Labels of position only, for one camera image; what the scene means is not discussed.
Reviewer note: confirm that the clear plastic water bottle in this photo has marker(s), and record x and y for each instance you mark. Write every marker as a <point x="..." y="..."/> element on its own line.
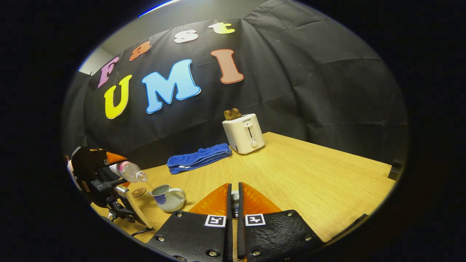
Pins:
<point x="130" y="171"/>

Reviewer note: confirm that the round brown coaster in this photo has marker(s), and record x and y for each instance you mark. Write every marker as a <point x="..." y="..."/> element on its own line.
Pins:
<point x="138" y="192"/>

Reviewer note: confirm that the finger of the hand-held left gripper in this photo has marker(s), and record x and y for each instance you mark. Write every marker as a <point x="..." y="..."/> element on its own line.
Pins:
<point x="89" y="163"/>
<point x="113" y="183"/>

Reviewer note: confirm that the white toaster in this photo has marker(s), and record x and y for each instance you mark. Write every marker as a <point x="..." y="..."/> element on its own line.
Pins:
<point x="244" y="134"/>

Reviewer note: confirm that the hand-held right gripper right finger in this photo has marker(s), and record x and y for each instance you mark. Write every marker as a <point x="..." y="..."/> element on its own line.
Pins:
<point x="241" y="236"/>

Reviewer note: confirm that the dark block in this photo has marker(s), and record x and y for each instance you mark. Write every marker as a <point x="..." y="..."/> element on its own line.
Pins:
<point x="396" y="170"/>

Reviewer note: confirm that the folded blue towel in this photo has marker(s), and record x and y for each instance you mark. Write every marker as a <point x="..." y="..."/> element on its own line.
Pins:
<point x="198" y="158"/>

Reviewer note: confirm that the black backdrop cloth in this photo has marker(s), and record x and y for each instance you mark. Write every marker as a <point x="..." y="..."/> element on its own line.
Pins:
<point x="309" y="72"/>

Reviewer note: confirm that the brown toast slice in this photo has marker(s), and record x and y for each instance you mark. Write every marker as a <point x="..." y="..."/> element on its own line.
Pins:
<point x="228" y="115"/>
<point x="237" y="113"/>

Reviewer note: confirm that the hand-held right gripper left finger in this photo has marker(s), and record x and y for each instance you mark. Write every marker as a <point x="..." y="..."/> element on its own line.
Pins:
<point x="228" y="236"/>

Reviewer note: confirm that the white blue-patterned teacup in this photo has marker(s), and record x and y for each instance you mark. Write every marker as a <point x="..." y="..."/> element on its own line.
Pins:
<point x="169" y="202"/>

